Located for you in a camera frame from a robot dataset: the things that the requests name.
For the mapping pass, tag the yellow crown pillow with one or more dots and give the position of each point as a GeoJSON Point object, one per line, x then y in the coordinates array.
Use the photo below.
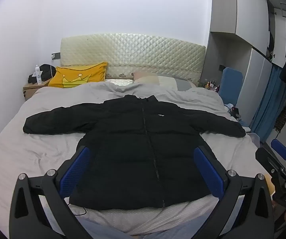
{"type": "Point", "coordinates": [83, 73]}

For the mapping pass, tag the black puffer jacket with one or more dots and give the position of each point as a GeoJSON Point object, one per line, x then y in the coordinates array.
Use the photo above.
{"type": "Point", "coordinates": [138, 142]}

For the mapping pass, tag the blue padded chair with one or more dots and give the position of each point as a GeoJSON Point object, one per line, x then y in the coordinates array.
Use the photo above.
{"type": "Point", "coordinates": [230, 84]}

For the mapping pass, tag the row of cosmetic bottles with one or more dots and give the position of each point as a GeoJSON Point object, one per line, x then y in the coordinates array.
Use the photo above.
{"type": "Point", "coordinates": [210, 84]}

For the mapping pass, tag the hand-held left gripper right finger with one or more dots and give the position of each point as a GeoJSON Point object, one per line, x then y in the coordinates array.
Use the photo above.
{"type": "Point", "coordinates": [207, 171]}

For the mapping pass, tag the floral beige cushion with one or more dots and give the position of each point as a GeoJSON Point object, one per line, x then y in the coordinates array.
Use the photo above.
{"type": "Point", "coordinates": [119, 73]}

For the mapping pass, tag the grey duvet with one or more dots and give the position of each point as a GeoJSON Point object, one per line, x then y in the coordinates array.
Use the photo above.
{"type": "Point", "coordinates": [33, 149]}

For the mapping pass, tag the grey white wardrobe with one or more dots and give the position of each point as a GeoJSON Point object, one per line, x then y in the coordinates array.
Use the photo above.
{"type": "Point", "coordinates": [247, 10]}

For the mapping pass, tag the blue curtain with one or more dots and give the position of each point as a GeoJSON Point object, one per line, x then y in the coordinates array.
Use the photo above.
{"type": "Point", "coordinates": [267, 104]}

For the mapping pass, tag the wooden nightstand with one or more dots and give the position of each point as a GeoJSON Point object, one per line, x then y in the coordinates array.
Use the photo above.
{"type": "Point", "coordinates": [32, 90]}

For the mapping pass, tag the patchwork pastel pillow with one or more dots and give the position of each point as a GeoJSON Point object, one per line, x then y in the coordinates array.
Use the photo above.
{"type": "Point", "coordinates": [162, 81]}

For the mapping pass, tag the white dotted bed sheet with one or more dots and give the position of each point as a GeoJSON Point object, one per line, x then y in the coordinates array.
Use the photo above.
{"type": "Point", "coordinates": [138, 219]}

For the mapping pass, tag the white bottle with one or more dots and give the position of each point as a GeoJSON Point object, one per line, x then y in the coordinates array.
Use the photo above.
{"type": "Point", "coordinates": [37, 77]}

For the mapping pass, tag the black camera device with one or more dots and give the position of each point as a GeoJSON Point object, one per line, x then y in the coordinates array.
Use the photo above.
{"type": "Point", "coordinates": [235, 112]}

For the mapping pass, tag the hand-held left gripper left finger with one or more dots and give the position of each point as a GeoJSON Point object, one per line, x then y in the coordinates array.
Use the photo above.
{"type": "Point", "coordinates": [76, 171]}

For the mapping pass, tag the black bag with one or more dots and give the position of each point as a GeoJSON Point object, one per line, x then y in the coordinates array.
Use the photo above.
{"type": "Point", "coordinates": [47, 70]}

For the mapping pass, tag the cream quilted headboard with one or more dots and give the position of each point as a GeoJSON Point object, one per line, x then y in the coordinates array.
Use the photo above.
{"type": "Point", "coordinates": [133, 52]}

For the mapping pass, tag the grey wall socket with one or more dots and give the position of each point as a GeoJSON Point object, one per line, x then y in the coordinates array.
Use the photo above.
{"type": "Point", "coordinates": [55, 55]}

